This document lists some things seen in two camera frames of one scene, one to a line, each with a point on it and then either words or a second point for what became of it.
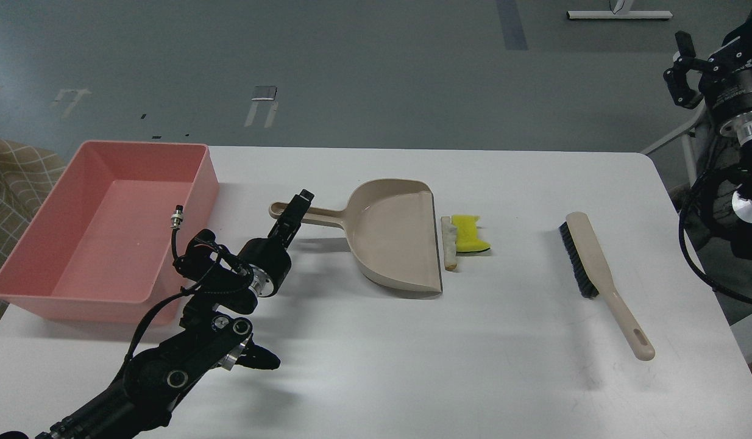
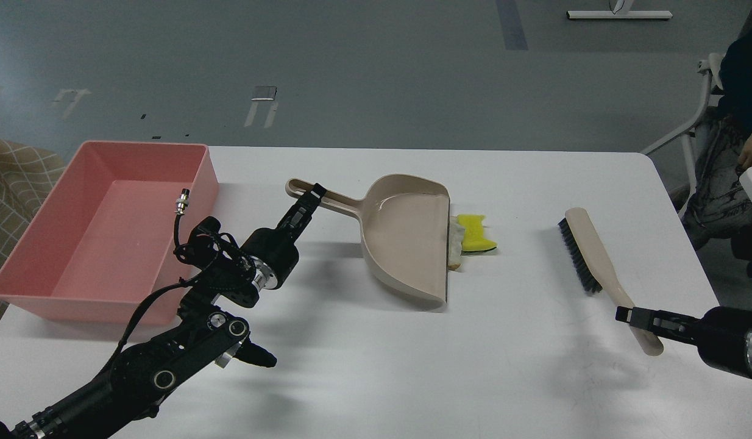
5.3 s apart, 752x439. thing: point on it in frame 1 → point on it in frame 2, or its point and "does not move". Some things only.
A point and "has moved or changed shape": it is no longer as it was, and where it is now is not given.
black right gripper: (734, 82) → (728, 338)
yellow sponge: (466, 238) has moved or changed shape
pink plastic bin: (103, 250) does not move
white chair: (687, 136) does not move
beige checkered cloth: (19, 177) does not move
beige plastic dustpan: (391, 229) has moved or changed shape
